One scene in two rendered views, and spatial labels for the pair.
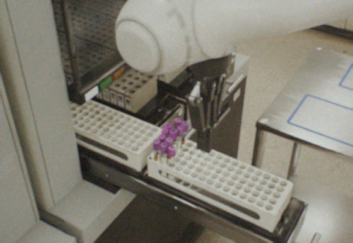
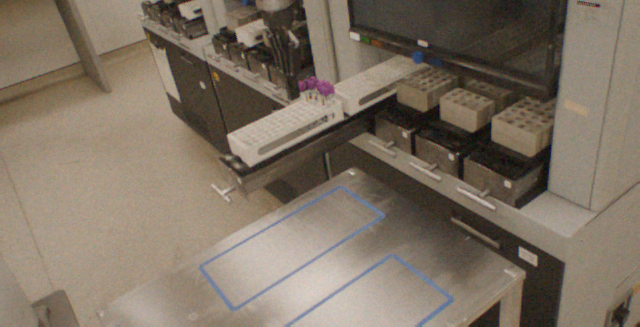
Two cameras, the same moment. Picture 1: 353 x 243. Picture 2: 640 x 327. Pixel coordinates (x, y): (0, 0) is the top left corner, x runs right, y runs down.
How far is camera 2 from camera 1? 172 cm
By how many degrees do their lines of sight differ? 91
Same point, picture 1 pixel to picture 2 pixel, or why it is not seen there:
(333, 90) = (381, 243)
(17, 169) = (324, 42)
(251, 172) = (272, 132)
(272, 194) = (245, 138)
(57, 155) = (345, 61)
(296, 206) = (240, 167)
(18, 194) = (324, 58)
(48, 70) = not seen: outside the picture
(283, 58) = not seen: outside the picture
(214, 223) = not seen: hidden behind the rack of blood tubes
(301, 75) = (429, 223)
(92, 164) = not seen: hidden behind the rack
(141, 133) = (355, 93)
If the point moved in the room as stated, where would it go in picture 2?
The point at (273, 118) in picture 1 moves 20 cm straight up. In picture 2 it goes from (351, 178) to (340, 98)
